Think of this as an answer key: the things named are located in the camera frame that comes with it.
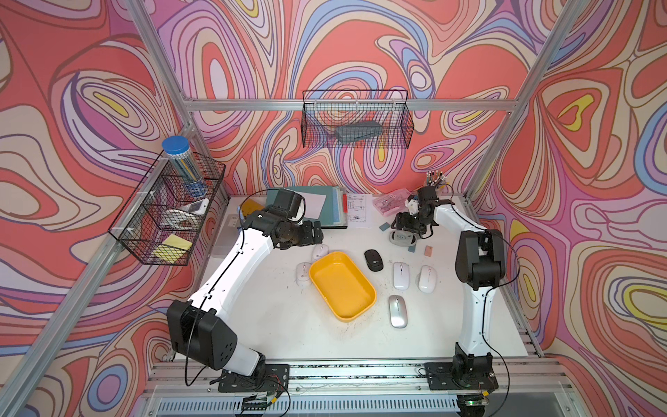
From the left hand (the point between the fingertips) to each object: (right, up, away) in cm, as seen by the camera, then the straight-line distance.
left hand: (313, 236), depth 79 cm
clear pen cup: (+48, +22, +25) cm, 59 cm away
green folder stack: (+6, +10, +33) cm, 35 cm away
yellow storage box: (+9, -18, +13) cm, 24 cm away
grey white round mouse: (+34, -2, +22) cm, 41 cm away
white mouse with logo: (+1, -7, +19) cm, 21 cm away
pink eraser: (+44, -7, +22) cm, 50 cm away
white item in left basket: (-33, +9, -5) cm, 35 cm away
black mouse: (+21, -10, +17) cm, 29 cm away
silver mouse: (+28, -25, +6) cm, 38 cm away
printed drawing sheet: (+18, +9, +36) cm, 41 cm away
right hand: (+34, +1, +24) cm, 42 cm away
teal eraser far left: (+28, +3, +30) cm, 41 cm away
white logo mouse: (-5, -14, +14) cm, 20 cm away
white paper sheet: (-3, +12, +33) cm, 36 cm away
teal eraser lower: (+37, -6, +22) cm, 44 cm away
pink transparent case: (+32, +14, +38) cm, 52 cm away
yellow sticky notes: (-34, -2, -16) cm, 37 cm away
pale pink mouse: (+39, -16, +11) cm, 44 cm away
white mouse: (+31, -15, +14) cm, 37 cm away
